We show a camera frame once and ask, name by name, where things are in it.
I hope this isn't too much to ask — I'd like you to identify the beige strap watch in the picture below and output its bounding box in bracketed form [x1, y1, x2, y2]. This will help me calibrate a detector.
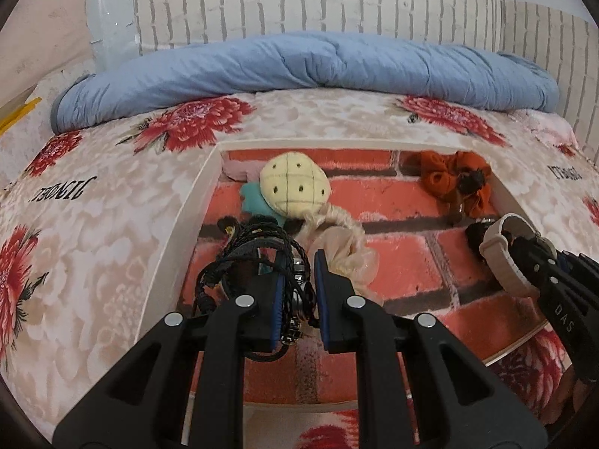
[465, 214, 560, 297]

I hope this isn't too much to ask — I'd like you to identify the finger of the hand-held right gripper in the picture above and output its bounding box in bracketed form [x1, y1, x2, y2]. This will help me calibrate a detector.
[512, 236, 599, 379]
[557, 251, 599, 328]

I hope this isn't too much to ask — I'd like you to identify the orange scrunchie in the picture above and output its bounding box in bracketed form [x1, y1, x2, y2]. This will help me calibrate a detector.
[414, 150, 493, 220]

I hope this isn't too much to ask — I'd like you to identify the pineapple plush hair clip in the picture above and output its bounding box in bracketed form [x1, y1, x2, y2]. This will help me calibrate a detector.
[238, 151, 331, 227]

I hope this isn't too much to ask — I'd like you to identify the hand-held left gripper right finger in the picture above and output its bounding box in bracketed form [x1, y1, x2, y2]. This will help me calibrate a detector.
[313, 249, 548, 449]

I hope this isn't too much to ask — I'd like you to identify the blue quilt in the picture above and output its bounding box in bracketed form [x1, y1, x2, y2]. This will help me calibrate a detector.
[51, 32, 560, 134]

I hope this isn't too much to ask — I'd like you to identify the brick-patterned shallow tray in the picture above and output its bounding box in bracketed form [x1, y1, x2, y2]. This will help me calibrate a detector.
[133, 139, 562, 415]

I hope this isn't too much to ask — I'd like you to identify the clear plastic sheet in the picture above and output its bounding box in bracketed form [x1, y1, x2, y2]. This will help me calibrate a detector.
[84, 0, 141, 76]

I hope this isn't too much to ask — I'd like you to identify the pink cloth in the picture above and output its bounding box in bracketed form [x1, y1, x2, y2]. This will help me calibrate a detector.
[515, 110, 578, 150]

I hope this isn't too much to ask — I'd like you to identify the yellow strip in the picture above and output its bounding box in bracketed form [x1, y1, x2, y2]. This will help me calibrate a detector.
[0, 97, 43, 135]

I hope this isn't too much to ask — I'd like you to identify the black braided bracelet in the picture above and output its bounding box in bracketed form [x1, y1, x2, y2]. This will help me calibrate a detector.
[189, 215, 323, 363]

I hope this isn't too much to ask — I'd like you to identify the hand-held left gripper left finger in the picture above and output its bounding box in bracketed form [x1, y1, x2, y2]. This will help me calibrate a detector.
[51, 262, 287, 449]

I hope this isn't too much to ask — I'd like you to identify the cream scrunchie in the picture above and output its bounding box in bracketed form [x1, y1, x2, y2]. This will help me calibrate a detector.
[297, 203, 384, 307]

